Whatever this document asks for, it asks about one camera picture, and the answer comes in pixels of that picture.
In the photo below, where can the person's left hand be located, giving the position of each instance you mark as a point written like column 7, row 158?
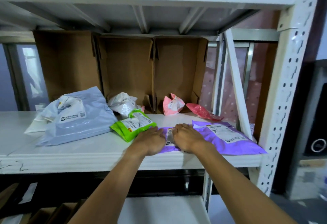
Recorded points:
column 148, row 142

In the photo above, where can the person's right hand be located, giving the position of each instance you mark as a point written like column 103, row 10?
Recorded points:
column 191, row 138

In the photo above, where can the purple mailer bag front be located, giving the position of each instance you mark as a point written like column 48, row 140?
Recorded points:
column 163, row 148

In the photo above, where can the purple mailer bag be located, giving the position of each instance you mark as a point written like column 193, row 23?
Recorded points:
column 230, row 147
column 163, row 148

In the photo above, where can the green mailer bag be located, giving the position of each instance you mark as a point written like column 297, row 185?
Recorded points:
column 122, row 131

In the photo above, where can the red mailer bag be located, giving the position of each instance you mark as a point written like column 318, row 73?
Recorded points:
column 201, row 112

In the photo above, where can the small pink packet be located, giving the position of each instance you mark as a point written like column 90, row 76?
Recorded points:
column 140, row 108

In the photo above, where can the large grey-blue mailer bag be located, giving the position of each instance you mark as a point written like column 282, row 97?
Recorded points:
column 84, row 126

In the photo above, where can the person's left forearm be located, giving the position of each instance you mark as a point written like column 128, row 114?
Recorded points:
column 107, row 193

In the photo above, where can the person's right forearm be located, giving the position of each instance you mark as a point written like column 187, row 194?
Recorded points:
column 242, row 193

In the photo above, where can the white metal shelf rack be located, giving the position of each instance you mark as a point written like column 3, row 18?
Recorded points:
column 76, row 154

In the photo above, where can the open brown cardboard box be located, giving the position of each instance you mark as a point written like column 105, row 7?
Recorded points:
column 66, row 65
column 127, row 73
column 178, row 73

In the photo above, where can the black package with white label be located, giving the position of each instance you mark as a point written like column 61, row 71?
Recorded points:
column 28, row 193

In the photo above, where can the cardboard carton with white label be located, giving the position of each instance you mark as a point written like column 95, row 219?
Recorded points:
column 12, row 219

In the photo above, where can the metal window frame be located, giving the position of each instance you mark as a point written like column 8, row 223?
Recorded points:
column 15, row 78

